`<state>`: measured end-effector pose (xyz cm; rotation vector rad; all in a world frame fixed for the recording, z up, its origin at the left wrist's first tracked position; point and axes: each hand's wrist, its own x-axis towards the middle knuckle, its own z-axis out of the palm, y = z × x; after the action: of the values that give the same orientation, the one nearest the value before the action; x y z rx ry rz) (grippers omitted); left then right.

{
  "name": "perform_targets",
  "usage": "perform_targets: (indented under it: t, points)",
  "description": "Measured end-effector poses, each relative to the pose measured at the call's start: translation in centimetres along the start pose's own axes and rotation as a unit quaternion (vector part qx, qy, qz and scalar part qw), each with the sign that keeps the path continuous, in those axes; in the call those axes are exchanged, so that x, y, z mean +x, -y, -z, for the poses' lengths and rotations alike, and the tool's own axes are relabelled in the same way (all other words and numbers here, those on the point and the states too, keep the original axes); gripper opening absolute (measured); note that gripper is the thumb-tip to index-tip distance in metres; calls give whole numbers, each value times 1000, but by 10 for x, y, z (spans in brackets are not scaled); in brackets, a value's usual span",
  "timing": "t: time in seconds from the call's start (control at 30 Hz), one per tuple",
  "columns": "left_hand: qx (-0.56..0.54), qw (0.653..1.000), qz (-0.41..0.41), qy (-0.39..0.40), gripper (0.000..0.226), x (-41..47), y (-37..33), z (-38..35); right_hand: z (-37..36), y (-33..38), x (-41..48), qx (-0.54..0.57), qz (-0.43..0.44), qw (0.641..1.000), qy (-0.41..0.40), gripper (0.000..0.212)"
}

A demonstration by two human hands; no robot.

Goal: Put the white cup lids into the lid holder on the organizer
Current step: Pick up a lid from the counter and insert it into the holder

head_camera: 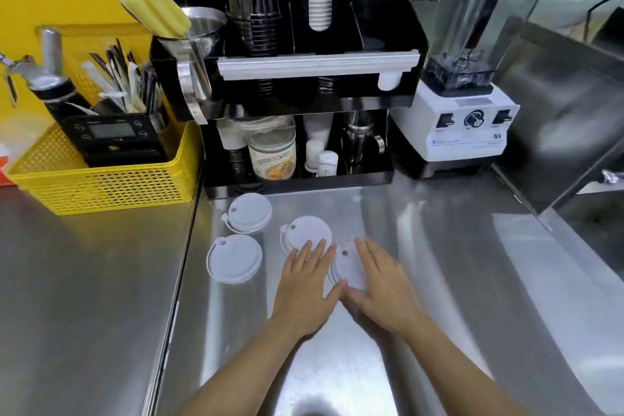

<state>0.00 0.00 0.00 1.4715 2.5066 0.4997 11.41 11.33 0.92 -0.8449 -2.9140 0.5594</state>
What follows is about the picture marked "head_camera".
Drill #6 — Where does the person's left hand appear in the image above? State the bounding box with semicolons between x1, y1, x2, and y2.
270;238;349;338

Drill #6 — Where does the person's right hand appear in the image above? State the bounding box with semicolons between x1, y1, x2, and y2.
340;237;431;334

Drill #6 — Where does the white plastic cup lid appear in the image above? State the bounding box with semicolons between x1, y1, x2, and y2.
326;237;369;298
279;216;333;255
206;234;264;284
221;192;274;234

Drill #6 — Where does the person's left forearm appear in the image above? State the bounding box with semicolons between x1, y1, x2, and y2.
178;316;319;416

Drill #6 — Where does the person's right forearm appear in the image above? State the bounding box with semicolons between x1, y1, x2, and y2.
383;314;526;416

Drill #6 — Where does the short white bottle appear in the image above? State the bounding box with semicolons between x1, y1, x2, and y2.
317;151;340;178

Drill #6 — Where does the tall white bottle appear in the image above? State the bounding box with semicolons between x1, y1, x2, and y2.
305;139;325;174

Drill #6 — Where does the labelled food can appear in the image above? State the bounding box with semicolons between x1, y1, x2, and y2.
246;125;297;182

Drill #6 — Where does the white blender base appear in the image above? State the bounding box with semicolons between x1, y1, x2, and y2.
391;82;521;180

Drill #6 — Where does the small white cup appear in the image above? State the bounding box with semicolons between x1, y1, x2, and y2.
377;71;403;92

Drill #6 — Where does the yellow plastic mesh basket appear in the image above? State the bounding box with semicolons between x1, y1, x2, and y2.
7;23;204;216

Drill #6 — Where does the black digital scale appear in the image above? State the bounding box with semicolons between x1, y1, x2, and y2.
61;112;167;169

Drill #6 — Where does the black cup organizer rack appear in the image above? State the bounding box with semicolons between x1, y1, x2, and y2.
149;0;431;200

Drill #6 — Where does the bundle of wrapped straws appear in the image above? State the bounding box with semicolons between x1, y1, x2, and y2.
66;38;165;120

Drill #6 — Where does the steel funnel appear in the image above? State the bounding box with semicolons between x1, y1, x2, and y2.
158;6;229;127

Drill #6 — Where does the stainless steel side panel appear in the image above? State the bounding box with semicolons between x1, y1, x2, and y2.
490;16;624;217

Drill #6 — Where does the clear blender jar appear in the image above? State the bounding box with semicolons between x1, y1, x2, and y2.
423;0;509;91

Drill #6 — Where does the metal whipped cream siphon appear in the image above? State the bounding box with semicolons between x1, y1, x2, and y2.
0;28;94;125

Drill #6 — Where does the yellow plastic board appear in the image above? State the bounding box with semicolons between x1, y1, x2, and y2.
0;0;153;138

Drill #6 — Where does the silver metal rail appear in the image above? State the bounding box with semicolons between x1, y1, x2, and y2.
217;51;421;83

